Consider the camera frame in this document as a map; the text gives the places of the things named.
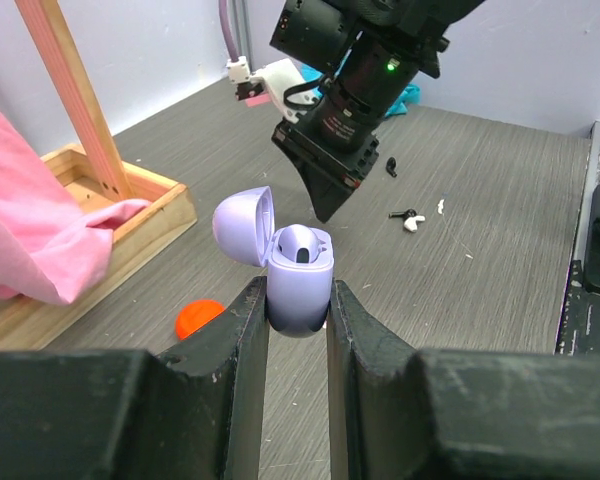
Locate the purple earbud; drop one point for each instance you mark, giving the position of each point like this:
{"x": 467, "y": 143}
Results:
{"x": 299, "y": 244}

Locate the purple earbud charging case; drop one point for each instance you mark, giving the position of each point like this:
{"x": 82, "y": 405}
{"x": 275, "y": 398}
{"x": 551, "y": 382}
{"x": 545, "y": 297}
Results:
{"x": 297, "y": 295}

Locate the black earbud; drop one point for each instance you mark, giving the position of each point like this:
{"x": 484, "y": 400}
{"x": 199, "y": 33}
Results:
{"x": 390, "y": 166}
{"x": 404, "y": 215}

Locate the wooden clothes rack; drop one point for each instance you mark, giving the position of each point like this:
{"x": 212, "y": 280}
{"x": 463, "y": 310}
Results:
{"x": 93, "y": 172}

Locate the pink t-shirt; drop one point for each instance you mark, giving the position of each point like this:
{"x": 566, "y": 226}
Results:
{"x": 50, "y": 249}

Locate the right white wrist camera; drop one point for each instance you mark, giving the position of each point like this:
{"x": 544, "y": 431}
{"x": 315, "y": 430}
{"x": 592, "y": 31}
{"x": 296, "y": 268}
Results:
{"x": 280, "y": 83}

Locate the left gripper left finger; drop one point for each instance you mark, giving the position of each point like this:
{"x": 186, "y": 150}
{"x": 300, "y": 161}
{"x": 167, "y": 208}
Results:
{"x": 193, "y": 411}

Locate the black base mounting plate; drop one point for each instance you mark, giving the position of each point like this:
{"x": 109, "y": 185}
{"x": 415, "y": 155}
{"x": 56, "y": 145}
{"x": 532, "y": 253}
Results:
{"x": 579, "y": 327}

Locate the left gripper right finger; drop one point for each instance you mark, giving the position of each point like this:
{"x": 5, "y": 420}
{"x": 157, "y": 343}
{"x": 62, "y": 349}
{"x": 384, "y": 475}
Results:
{"x": 396, "y": 412}

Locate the orange earbud charging case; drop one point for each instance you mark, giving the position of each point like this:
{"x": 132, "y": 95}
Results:
{"x": 196, "y": 315}

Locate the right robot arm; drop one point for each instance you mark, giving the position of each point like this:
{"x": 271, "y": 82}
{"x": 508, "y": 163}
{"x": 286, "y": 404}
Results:
{"x": 367, "y": 53}

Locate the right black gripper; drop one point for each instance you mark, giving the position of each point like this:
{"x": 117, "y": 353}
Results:
{"x": 330, "y": 175}

